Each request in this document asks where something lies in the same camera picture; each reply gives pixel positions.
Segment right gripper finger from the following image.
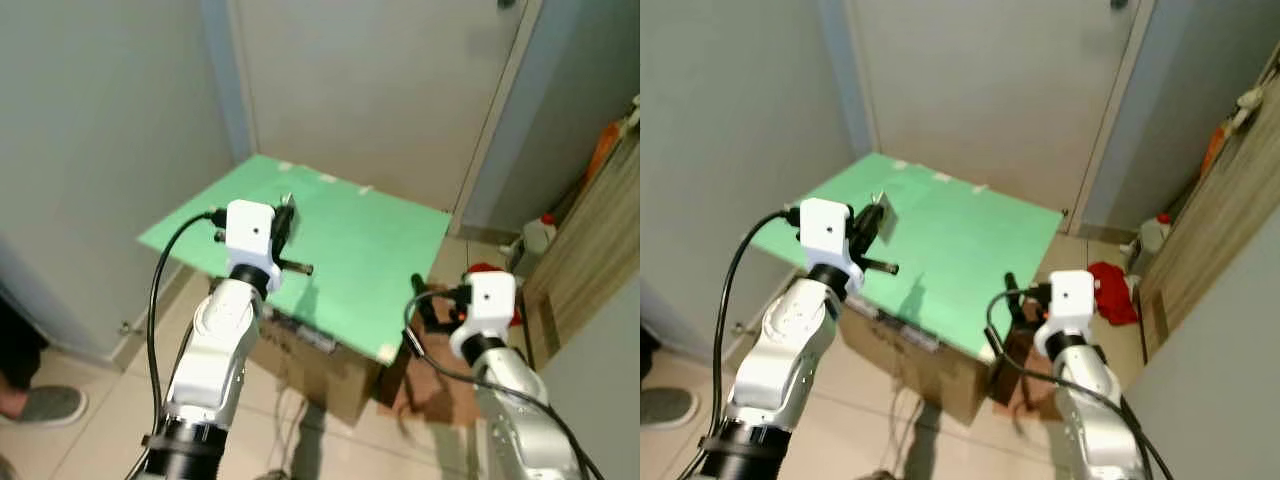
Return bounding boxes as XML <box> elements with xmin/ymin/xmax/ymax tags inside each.
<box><xmin>411</xmin><ymin>272</ymin><xmax>441</xmax><ymax>329</ymax></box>
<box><xmin>1002</xmin><ymin>271</ymin><xmax>1025</xmax><ymax>329</ymax></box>

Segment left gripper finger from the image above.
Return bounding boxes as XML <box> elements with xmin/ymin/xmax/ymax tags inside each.
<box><xmin>272</xmin><ymin>203</ymin><xmax>300</xmax><ymax>253</ymax></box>
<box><xmin>850</xmin><ymin>205</ymin><xmax>879</xmax><ymax>253</ymax></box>

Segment red cloth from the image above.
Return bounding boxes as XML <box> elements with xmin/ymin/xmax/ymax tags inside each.
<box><xmin>467</xmin><ymin>262</ymin><xmax>523</xmax><ymax>328</ymax></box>
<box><xmin>1087</xmin><ymin>262</ymin><xmax>1139</xmax><ymax>326</ymax></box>

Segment green table sheet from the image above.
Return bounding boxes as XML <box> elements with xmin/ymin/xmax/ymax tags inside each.
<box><xmin>750</xmin><ymin>152</ymin><xmax>1064</xmax><ymax>363</ymax></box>
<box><xmin>138</xmin><ymin>153</ymin><xmax>454</xmax><ymax>364</ymax></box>

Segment flat brown cardboard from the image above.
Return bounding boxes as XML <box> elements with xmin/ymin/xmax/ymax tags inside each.
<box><xmin>375</xmin><ymin>320</ymin><xmax>481</xmax><ymax>426</ymax></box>
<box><xmin>990</xmin><ymin>330</ymin><xmax>1061</xmax><ymax>421</ymax></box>

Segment brown cardboard box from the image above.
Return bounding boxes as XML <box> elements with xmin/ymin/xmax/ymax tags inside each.
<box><xmin>840</xmin><ymin>290</ymin><xmax>996</xmax><ymax>426</ymax></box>
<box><xmin>210</xmin><ymin>280</ymin><xmax>386</xmax><ymax>426</ymax></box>

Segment white jug with red cap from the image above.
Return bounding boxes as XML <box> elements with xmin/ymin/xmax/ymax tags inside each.
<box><xmin>1135</xmin><ymin>213</ymin><xmax>1171</xmax><ymax>256</ymax></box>
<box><xmin>520</xmin><ymin>213</ymin><xmax>558</xmax><ymax>256</ymax></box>

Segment wooden cabinet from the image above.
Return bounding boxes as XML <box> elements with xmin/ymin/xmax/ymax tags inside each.
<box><xmin>520</xmin><ymin>125</ymin><xmax>640</xmax><ymax>371</ymax></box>
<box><xmin>1140</xmin><ymin>50</ymin><xmax>1280</xmax><ymax>361</ymax></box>

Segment white door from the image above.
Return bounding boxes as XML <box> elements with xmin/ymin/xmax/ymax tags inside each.
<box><xmin>230</xmin><ymin>0</ymin><xmax>541</xmax><ymax>216</ymax></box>
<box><xmin>845</xmin><ymin>0</ymin><xmax>1151</xmax><ymax>216</ymax></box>

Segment person leg dark trousers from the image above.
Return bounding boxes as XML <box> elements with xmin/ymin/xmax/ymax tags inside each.
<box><xmin>640</xmin><ymin>322</ymin><xmax>663</xmax><ymax>389</ymax></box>
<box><xmin>0</xmin><ymin>295</ymin><xmax>46</xmax><ymax>391</ymax></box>

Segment orange gas cylinder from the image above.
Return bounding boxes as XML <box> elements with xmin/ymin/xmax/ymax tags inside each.
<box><xmin>588</xmin><ymin>120</ymin><xmax>626</xmax><ymax>186</ymax></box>
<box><xmin>1200</xmin><ymin>118</ymin><xmax>1241</xmax><ymax>181</ymax></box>

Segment grey shoe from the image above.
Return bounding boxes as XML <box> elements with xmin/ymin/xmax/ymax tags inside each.
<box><xmin>12</xmin><ymin>385</ymin><xmax>89</xmax><ymax>426</ymax></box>
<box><xmin>640</xmin><ymin>387</ymin><xmax>707</xmax><ymax>429</ymax></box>

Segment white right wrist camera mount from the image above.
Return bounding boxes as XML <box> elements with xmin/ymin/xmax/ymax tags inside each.
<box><xmin>1033</xmin><ymin>270</ymin><xmax>1096</xmax><ymax>359</ymax></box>
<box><xmin>450</xmin><ymin>270</ymin><xmax>518</xmax><ymax>363</ymax></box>

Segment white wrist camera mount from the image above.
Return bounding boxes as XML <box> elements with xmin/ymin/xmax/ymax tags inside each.
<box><xmin>450</xmin><ymin>270</ymin><xmax>518</xmax><ymax>363</ymax></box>
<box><xmin>1033</xmin><ymin>270</ymin><xmax>1096</xmax><ymax>359</ymax></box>
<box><xmin>224</xmin><ymin>200</ymin><xmax>279</xmax><ymax>291</ymax></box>
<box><xmin>800</xmin><ymin>198</ymin><xmax>856</xmax><ymax>291</ymax></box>

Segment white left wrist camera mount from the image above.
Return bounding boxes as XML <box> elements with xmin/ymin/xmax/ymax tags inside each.
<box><xmin>800</xmin><ymin>198</ymin><xmax>856</xmax><ymax>291</ymax></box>
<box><xmin>224</xmin><ymin>200</ymin><xmax>279</xmax><ymax>291</ymax></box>

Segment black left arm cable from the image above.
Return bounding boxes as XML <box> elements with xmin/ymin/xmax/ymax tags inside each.
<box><xmin>712</xmin><ymin>208</ymin><xmax>804</xmax><ymax>451</ymax></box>
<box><xmin>147</xmin><ymin>208</ymin><xmax>229</xmax><ymax>441</ymax></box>

